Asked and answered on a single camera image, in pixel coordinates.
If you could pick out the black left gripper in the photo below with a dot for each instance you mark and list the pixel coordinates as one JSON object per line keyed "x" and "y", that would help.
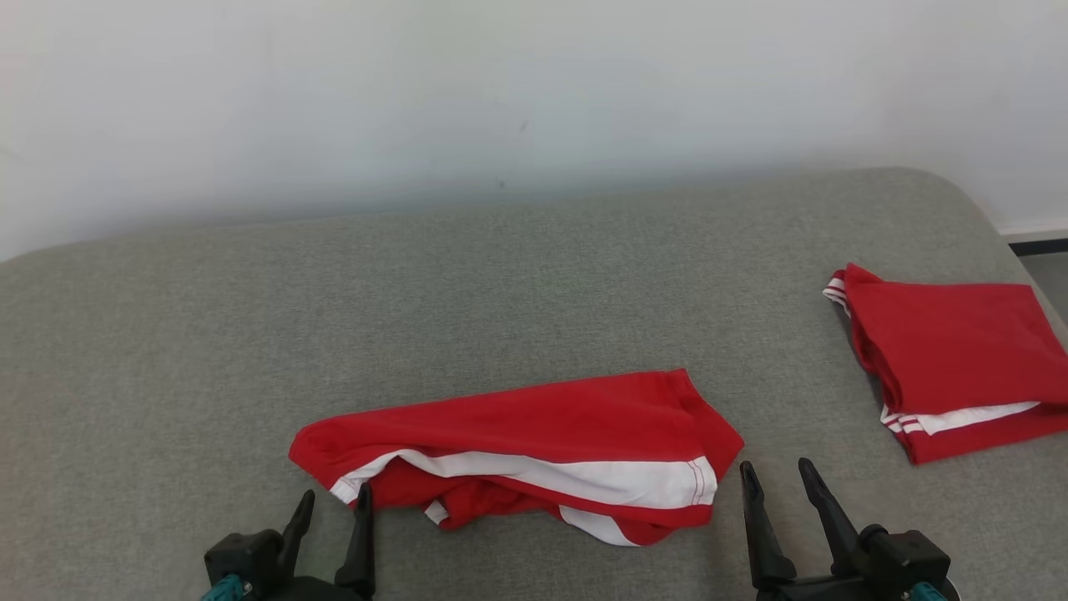
{"x": 309, "y": 591}

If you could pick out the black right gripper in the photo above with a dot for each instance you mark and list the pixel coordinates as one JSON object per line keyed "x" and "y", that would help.
{"x": 818, "y": 591}

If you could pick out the red white sports jersey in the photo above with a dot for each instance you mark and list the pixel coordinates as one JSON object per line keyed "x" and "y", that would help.
{"x": 951, "y": 351}

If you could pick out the red white sports shorts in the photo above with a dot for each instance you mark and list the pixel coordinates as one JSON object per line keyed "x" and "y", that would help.
{"x": 542, "y": 417}

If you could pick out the white and black wall baseboard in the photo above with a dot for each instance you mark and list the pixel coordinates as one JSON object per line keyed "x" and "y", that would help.
{"x": 1039, "y": 242}

